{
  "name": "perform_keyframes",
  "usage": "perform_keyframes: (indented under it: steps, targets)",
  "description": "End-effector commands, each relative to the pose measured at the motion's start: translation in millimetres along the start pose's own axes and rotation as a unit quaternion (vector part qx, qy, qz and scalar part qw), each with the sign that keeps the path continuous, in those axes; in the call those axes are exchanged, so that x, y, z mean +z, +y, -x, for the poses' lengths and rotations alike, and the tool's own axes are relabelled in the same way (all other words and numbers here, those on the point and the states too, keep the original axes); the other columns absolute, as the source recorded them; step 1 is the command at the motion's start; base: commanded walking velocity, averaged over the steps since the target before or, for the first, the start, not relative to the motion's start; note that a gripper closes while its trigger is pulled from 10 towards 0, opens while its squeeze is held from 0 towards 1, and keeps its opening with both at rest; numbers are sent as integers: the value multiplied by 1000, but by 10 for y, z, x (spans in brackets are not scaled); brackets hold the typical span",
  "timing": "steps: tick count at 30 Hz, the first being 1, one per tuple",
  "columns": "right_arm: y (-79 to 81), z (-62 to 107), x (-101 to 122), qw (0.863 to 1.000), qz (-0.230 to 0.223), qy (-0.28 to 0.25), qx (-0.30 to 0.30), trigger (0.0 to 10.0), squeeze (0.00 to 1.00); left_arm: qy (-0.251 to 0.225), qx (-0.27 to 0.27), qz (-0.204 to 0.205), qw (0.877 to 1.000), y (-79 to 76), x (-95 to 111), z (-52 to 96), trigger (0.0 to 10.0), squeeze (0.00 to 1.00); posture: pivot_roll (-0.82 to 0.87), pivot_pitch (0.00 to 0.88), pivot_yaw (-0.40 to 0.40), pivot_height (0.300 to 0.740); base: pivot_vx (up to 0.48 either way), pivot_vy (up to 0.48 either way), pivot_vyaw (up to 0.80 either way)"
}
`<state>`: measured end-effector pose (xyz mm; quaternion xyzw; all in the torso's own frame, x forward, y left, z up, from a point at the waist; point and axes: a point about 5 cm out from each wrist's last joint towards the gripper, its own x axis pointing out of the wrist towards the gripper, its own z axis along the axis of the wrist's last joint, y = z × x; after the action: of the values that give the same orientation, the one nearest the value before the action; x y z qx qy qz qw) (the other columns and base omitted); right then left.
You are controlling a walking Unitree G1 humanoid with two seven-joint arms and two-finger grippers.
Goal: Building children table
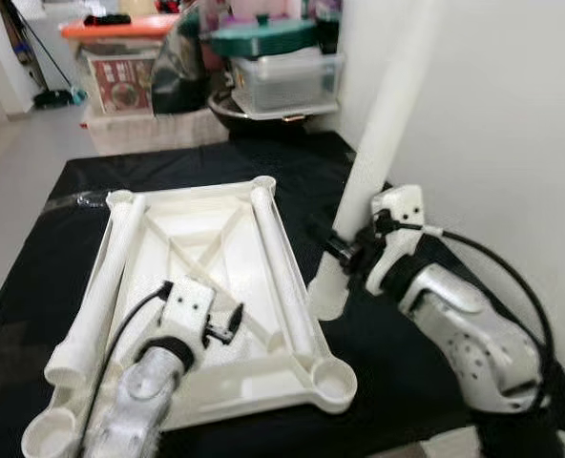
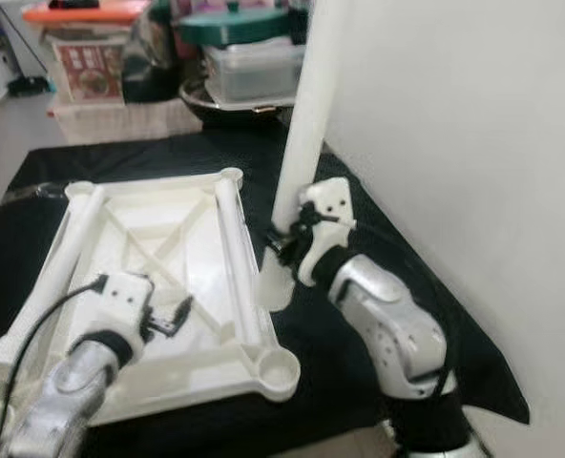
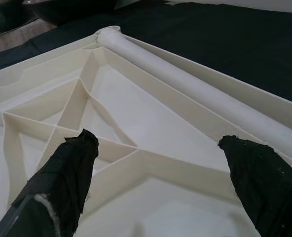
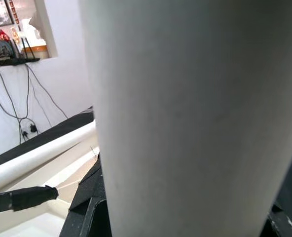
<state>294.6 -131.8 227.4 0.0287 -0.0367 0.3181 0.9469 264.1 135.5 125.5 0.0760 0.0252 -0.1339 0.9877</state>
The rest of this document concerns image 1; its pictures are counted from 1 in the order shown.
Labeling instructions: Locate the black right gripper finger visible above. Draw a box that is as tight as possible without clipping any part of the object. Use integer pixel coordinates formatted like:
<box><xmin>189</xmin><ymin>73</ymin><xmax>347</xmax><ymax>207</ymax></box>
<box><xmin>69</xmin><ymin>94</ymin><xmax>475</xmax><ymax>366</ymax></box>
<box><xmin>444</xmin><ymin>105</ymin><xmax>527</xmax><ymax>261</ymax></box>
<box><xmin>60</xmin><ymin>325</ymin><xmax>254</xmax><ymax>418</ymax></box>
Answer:
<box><xmin>309</xmin><ymin>224</ymin><xmax>352</xmax><ymax>266</ymax></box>

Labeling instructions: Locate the white plastic children table top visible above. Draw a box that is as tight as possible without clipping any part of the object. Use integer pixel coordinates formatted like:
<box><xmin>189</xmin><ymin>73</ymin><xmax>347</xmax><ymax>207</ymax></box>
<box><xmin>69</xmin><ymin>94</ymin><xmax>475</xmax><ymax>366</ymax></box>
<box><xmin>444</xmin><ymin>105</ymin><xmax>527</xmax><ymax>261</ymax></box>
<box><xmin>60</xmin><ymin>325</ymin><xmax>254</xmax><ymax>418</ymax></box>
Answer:
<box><xmin>20</xmin><ymin>175</ymin><xmax>358</xmax><ymax>458</ymax></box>

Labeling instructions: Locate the black round wok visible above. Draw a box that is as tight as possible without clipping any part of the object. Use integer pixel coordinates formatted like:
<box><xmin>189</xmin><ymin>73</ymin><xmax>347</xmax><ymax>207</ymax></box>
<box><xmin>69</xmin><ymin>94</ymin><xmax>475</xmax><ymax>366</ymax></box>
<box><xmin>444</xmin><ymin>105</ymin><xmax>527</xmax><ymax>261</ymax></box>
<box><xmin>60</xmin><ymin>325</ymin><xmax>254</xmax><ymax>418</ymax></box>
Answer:
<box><xmin>206</xmin><ymin>91</ymin><xmax>341</xmax><ymax>135</ymax></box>

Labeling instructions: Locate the clear plastic storage bin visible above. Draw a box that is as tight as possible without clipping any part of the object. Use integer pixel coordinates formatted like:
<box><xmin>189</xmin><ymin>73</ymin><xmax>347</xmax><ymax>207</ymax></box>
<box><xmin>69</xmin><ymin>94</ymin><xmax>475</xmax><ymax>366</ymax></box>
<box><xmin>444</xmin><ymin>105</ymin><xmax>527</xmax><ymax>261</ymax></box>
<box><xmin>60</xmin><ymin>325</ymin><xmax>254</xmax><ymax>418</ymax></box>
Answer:
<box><xmin>230</xmin><ymin>52</ymin><xmax>345</xmax><ymax>115</ymax></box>

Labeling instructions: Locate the black table cloth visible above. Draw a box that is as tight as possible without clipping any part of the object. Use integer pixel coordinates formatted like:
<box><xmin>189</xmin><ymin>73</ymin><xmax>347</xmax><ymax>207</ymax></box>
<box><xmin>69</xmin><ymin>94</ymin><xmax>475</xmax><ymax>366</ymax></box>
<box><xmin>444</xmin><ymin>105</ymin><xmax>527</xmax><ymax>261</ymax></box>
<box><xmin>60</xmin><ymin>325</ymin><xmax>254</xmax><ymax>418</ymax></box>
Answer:
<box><xmin>0</xmin><ymin>132</ymin><xmax>565</xmax><ymax>458</ymax></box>

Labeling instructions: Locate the clear tape strip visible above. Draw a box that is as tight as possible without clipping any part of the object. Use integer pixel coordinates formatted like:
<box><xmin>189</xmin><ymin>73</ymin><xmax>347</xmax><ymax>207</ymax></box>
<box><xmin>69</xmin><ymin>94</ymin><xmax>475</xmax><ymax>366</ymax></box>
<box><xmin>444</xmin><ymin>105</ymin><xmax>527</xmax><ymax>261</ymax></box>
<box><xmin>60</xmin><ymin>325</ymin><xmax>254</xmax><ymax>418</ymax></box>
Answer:
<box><xmin>46</xmin><ymin>189</ymin><xmax>112</xmax><ymax>213</ymax></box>

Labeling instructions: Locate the white low storage box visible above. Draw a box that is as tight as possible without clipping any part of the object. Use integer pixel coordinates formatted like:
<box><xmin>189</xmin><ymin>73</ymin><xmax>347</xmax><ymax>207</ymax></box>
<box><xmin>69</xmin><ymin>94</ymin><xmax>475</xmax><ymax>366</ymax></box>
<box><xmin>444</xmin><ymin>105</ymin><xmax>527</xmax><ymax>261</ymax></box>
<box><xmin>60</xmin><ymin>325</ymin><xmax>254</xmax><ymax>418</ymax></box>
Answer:
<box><xmin>80</xmin><ymin>103</ymin><xmax>228</xmax><ymax>154</ymax></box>

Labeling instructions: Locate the green round pot lid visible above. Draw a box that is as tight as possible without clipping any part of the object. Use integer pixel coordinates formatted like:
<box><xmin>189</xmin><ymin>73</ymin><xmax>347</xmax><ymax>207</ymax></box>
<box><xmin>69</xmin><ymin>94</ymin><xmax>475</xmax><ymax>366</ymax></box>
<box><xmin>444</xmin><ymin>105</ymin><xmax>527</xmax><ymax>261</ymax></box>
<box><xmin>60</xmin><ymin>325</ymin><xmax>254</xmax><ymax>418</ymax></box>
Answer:
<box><xmin>209</xmin><ymin>17</ymin><xmax>320</xmax><ymax>58</ymax></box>

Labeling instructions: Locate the black glossy bag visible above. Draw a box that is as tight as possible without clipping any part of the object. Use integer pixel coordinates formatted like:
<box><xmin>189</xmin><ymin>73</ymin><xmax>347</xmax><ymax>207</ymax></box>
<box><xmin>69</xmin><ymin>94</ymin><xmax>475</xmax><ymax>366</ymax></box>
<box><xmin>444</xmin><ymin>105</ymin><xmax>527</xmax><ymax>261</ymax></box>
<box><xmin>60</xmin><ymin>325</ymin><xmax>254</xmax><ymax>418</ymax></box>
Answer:
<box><xmin>152</xmin><ymin>10</ymin><xmax>217</xmax><ymax>117</ymax></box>

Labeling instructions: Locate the pink storage box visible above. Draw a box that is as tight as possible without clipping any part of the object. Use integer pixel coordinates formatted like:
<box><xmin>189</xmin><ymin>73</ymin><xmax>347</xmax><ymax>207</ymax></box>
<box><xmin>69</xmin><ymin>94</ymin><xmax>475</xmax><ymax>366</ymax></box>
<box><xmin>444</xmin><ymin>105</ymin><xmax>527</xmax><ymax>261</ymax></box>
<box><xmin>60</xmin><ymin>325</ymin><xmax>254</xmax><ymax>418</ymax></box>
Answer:
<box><xmin>201</xmin><ymin>0</ymin><xmax>312</xmax><ymax>25</ymax></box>

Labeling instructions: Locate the red printed carton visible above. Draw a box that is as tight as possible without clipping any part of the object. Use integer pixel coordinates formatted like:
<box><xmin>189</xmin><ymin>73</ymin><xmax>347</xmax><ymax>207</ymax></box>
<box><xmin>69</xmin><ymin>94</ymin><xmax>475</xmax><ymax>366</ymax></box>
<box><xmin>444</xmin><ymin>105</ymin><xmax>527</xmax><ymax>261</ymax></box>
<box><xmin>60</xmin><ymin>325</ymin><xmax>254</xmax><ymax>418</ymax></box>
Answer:
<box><xmin>90</xmin><ymin>55</ymin><xmax>155</xmax><ymax>115</ymax></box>

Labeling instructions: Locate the black floor mop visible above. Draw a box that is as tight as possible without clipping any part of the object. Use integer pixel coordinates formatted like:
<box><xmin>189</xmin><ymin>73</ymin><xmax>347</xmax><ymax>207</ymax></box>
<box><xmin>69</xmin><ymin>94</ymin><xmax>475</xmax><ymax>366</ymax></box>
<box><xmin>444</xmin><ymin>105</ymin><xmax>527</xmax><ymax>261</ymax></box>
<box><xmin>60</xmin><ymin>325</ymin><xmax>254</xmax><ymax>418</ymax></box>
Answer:
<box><xmin>1</xmin><ymin>0</ymin><xmax>73</xmax><ymax>108</ymax></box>

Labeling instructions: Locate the clear storage box orange lid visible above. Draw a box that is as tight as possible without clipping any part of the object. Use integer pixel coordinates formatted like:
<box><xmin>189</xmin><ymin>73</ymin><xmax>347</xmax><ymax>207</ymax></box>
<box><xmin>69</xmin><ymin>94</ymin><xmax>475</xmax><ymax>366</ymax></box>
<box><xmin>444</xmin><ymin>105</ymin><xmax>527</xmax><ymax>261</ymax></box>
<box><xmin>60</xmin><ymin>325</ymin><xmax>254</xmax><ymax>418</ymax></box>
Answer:
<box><xmin>61</xmin><ymin>14</ymin><xmax>183</xmax><ymax>120</ymax></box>

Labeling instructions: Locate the small black object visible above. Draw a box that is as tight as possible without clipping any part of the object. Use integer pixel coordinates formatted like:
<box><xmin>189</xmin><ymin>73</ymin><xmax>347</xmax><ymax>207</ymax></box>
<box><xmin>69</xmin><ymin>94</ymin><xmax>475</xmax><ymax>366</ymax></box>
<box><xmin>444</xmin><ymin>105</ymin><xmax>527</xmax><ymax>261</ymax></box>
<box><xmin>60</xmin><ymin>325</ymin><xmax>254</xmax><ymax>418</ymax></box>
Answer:
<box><xmin>82</xmin><ymin>12</ymin><xmax>133</xmax><ymax>27</ymax></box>

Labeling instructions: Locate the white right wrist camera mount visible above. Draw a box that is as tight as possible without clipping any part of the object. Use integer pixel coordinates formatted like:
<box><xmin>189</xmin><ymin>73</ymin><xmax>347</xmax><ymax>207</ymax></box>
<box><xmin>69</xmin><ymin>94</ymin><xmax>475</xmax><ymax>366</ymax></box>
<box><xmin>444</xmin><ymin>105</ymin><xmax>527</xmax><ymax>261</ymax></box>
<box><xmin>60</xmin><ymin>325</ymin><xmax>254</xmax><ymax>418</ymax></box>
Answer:
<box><xmin>364</xmin><ymin>184</ymin><xmax>427</xmax><ymax>287</ymax></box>

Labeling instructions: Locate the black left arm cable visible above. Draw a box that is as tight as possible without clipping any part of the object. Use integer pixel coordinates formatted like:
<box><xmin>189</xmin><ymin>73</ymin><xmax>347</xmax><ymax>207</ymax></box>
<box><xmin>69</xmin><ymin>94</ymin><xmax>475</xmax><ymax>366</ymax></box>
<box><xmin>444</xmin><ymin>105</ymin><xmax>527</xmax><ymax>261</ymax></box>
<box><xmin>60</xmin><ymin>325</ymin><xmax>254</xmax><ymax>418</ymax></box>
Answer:
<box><xmin>73</xmin><ymin>280</ymin><xmax>174</xmax><ymax>458</ymax></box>

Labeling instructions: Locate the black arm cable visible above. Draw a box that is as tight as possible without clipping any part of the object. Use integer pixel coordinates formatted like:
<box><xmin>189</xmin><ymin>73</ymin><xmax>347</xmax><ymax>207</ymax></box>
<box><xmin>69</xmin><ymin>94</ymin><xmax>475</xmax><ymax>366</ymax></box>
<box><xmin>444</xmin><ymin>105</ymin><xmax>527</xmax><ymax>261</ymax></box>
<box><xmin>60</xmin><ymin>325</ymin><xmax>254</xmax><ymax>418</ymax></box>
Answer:
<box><xmin>73</xmin><ymin>280</ymin><xmax>174</xmax><ymax>458</ymax></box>
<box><xmin>418</xmin><ymin>225</ymin><xmax>558</xmax><ymax>416</ymax></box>

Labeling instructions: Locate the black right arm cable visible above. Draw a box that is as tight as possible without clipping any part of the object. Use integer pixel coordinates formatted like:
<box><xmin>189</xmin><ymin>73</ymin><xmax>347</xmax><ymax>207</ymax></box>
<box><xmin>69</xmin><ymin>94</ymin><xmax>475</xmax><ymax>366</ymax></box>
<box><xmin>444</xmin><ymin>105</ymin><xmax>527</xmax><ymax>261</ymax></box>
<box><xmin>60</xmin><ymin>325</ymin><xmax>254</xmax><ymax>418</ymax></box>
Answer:
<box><xmin>418</xmin><ymin>225</ymin><xmax>558</xmax><ymax>416</ymax></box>

